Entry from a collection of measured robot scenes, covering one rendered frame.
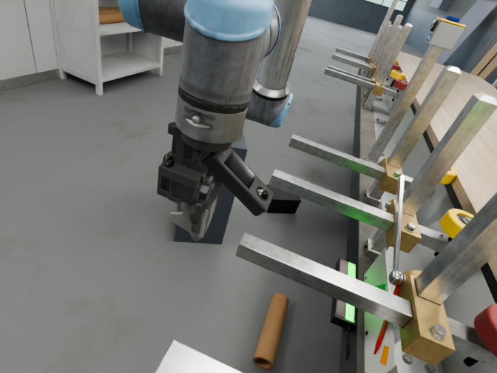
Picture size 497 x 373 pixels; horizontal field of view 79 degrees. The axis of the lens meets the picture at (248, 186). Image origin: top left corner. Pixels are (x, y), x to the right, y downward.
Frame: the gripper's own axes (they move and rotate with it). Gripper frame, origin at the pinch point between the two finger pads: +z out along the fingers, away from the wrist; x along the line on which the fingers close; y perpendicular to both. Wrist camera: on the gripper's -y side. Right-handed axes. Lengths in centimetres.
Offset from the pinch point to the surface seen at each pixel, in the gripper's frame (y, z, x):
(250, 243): -8.5, -3.4, 0.3
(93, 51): 173, 47, -177
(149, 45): 180, 56, -267
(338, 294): -24.4, -1.6, 1.5
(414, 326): -35.3, -3.5, 3.1
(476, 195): -55, -7, -41
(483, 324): -44.1, -6.5, 0.3
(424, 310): -36.8, -4.4, 0.1
